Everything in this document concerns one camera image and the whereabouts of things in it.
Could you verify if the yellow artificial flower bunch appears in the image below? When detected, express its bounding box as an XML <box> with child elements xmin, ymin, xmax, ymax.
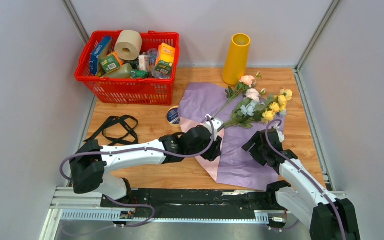
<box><xmin>223</xmin><ymin>88</ymin><xmax>293</xmax><ymax>129</ymax></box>

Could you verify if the pink purple wrapping paper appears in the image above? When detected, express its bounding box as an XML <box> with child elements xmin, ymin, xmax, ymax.
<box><xmin>178</xmin><ymin>82</ymin><xmax>279</xmax><ymax>191</ymax></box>

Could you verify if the pink artificial flower stem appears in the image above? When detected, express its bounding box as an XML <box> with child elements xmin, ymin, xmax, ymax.
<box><xmin>214</xmin><ymin>71</ymin><xmax>262</xmax><ymax>117</ymax></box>

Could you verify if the black printed ribbon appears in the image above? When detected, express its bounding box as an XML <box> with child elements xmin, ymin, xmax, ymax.
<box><xmin>85</xmin><ymin>115</ymin><xmax>140</xmax><ymax>147</ymax></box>

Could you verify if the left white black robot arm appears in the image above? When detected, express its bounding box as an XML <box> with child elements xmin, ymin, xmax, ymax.
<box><xmin>68</xmin><ymin>124</ymin><xmax>223</xmax><ymax>208</ymax></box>

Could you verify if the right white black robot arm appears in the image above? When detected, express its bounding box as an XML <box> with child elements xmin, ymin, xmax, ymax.
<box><xmin>242</xmin><ymin>128</ymin><xmax>361</xmax><ymax>240</ymax></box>

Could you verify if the yellow tapered vase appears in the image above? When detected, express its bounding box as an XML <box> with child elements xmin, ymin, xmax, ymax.
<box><xmin>222</xmin><ymin>33</ymin><xmax>251</xmax><ymax>85</ymax></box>

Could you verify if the masking tape roll blue label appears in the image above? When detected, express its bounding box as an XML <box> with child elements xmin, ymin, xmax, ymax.
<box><xmin>166</xmin><ymin>105</ymin><xmax>181</xmax><ymax>129</ymax></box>

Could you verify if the dark green packet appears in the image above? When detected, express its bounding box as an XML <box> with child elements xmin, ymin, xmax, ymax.
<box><xmin>130</xmin><ymin>69</ymin><xmax>149</xmax><ymax>79</ymax></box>

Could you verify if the orange yellow sponge pack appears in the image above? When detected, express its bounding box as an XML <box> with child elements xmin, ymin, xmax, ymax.
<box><xmin>154</xmin><ymin>43</ymin><xmax>176</xmax><ymax>76</ymax></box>

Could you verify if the white pink small carton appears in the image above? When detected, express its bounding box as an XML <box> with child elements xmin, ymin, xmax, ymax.
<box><xmin>138</xmin><ymin>54</ymin><xmax>150</xmax><ymax>72</ymax></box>

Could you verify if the green liquid bottle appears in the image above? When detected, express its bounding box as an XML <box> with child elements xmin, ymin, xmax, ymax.
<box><xmin>103</xmin><ymin>63</ymin><xmax>133</xmax><ymax>79</ymax></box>

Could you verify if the red plastic shopping basket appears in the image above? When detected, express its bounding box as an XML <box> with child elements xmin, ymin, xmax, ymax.
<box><xmin>74</xmin><ymin>30</ymin><xmax>181</xmax><ymax>106</ymax></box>

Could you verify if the green yellow carton box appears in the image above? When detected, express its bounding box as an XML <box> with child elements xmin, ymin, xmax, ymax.
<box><xmin>99</xmin><ymin>51</ymin><xmax>124</xmax><ymax>74</ymax></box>

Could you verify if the brown toilet paper roll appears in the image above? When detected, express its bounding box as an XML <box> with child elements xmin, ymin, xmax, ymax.
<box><xmin>114</xmin><ymin>30</ymin><xmax>143</xmax><ymax>61</ymax></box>

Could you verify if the blue snack box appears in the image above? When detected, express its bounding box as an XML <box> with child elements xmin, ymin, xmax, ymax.
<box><xmin>89</xmin><ymin>35</ymin><xmax>112</xmax><ymax>76</ymax></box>

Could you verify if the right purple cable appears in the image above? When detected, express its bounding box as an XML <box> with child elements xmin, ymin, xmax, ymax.
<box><xmin>265</xmin><ymin>119</ymin><xmax>348</xmax><ymax>240</ymax></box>

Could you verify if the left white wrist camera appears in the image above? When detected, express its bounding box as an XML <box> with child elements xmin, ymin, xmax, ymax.
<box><xmin>204</xmin><ymin>114</ymin><xmax>224</xmax><ymax>134</ymax></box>

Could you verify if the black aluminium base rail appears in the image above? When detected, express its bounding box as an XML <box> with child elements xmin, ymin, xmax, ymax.
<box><xmin>51</xmin><ymin>186</ymin><xmax>349</xmax><ymax>229</ymax></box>

